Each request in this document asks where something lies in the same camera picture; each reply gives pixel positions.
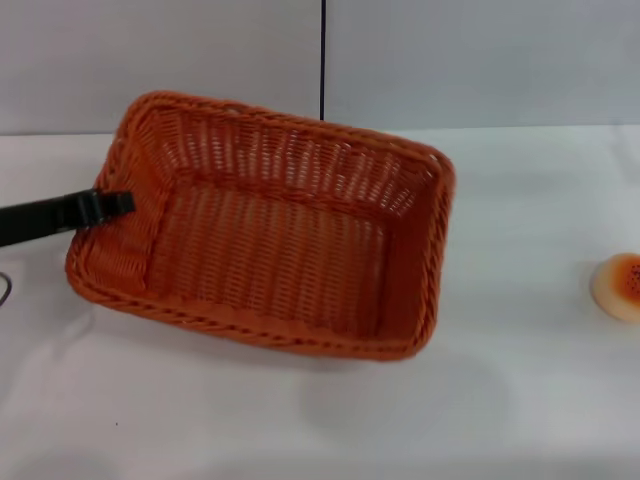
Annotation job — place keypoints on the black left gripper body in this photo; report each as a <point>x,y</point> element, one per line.
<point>30,222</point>

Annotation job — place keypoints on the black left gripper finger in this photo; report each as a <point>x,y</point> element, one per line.
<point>107,205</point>

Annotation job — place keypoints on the orange woven wicker basket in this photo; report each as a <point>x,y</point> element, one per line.
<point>280,260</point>

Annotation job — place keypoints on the round toy bread bun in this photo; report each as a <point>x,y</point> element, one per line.
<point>620,287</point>

